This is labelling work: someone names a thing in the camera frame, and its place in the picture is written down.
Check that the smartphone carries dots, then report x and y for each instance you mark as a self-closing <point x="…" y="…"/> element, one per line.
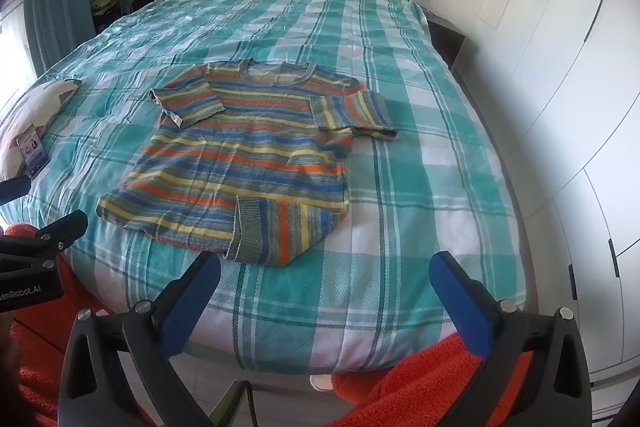
<point x="32" y="152"/>

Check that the green frame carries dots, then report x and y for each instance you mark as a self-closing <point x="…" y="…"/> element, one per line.
<point x="227" y="407"/>

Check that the teal plaid bedspread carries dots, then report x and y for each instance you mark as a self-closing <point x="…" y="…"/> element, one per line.
<point x="425" y="207"/>

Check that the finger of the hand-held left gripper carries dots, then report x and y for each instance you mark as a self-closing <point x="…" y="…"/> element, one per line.
<point x="14" y="189"/>
<point x="55" y="229"/>

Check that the striped knit sweater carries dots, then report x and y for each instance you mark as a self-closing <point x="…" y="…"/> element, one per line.
<point x="250" y="157"/>

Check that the patterned cushion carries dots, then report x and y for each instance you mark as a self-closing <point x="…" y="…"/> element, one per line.
<point x="30" y="107"/>

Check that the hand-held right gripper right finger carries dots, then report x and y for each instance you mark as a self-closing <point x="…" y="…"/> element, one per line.
<point x="462" y="307"/>

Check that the window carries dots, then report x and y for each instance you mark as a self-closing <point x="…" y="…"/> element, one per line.
<point x="12" y="52"/>

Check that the dark nightstand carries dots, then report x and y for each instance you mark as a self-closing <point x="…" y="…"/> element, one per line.
<point x="445" y="37"/>

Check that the white wardrobe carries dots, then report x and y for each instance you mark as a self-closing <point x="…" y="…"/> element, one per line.
<point x="550" y="57"/>

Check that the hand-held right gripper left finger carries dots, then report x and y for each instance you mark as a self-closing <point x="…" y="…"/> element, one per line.
<point x="192" y="302"/>

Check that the dark chair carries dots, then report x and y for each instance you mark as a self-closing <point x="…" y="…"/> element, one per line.
<point x="110" y="14"/>

